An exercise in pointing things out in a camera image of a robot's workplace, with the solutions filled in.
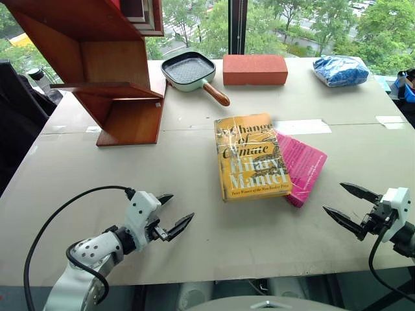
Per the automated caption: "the short clear tape strip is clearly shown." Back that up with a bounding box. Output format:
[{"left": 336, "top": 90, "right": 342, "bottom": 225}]
[{"left": 375, "top": 115, "right": 407, "bottom": 130}]

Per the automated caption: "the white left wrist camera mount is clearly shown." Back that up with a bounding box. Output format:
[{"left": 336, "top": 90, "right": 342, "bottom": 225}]
[{"left": 124, "top": 190, "right": 162, "bottom": 252}]

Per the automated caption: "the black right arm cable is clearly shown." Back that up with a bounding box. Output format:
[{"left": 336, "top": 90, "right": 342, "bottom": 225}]
[{"left": 368, "top": 226, "right": 415, "bottom": 304}]

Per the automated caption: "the blue container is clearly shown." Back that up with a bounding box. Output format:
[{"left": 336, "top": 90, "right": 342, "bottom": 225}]
[{"left": 387, "top": 69, "right": 415, "bottom": 102}]

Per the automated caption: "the long clear tape strip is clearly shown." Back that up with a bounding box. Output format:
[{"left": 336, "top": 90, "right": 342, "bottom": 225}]
[{"left": 274, "top": 119, "right": 333, "bottom": 135}]

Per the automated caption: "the orange-red brick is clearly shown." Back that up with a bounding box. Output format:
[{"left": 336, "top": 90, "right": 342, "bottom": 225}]
[{"left": 222, "top": 54, "right": 289, "bottom": 87}]

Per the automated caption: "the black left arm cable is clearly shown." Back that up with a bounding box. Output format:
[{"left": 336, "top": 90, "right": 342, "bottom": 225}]
[{"left": 25, "top": 185, "right": 136, "bottom": 311}]

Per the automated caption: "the white rounded shape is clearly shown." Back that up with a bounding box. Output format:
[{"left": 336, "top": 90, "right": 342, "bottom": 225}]
[{"left": 176, "top": 281, "right": 215, "bottom": 310}]

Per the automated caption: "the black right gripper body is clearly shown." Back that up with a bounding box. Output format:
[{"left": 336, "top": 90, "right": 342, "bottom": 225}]
[{"left": 357, "top": 194, "right": 397, "bottom": 242}]

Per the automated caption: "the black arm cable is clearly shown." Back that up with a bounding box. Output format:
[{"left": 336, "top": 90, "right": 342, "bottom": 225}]
[
  {"left": 368, "top": 226, "right": 415, "bottom": 304},
  {"left": 25, "top": 185, "right": 136, "bottom": 311}
]

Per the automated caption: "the yellow hardcover book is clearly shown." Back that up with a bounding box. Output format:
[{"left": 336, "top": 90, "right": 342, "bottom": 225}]
[{"left": 213, "top": 112, "right": 294, "bottom": 203}]

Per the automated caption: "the black chair with jacket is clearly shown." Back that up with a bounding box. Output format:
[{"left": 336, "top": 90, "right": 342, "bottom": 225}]
[{"left": 0, "top": 60, "right": 64, "bottom": 199}]

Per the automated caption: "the red-brown wooden shelf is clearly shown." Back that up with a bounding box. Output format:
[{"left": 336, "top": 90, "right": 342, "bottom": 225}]
[{"left": 1, "top": 0, "right": 168, "bottom": 148}]

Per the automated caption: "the grey robot torso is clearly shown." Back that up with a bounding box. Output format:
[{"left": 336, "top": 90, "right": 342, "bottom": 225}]
[{"left": 182, "top": 294, "right": 347, "bottom": 311}]

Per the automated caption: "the black window frame post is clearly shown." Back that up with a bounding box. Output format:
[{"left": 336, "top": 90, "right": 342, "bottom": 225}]
[{"left": 228, "top": 0, "right": 249, "bottom": 56}]

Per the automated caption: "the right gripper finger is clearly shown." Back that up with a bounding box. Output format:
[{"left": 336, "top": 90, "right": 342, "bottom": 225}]
[
  {"left": 339, "top": 182, "right": 382, "bottom": 204},
  {"left": 322, "top": 205, "right": 368, "bottom": 240}
]

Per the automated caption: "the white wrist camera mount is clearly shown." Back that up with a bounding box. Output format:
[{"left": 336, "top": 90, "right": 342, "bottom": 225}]
[
  {"left": 124, "top": 190, "right": 162, "bottom": 252},
  {"left": 378, "top": 187, "right": 410, "bottom": 243}
]

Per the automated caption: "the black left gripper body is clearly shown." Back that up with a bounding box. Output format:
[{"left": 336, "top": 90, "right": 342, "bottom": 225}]
[{"left": 145, "top": 218, "right": 173, "bottom": 242}]

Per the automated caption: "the mint square grill pan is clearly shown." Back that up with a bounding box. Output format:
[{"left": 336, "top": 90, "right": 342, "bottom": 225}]
[{"left": 161, "top": 51, "right": 231, "bottom": 108}]

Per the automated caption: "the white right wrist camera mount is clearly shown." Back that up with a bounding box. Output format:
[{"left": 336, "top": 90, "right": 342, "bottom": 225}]
[{"left": 378, "top": 187, "right": 410, "bottom": 243}]

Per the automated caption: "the blue plastic bag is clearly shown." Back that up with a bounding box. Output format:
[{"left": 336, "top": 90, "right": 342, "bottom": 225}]
[{"left": 312, "top": 55, "right": 370, "bottom": 88}]

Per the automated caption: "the pink paperback book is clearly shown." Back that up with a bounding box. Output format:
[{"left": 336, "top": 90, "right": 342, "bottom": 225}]
[{"left": 274, "top": 129, "right": 329, "bottom": 209}]

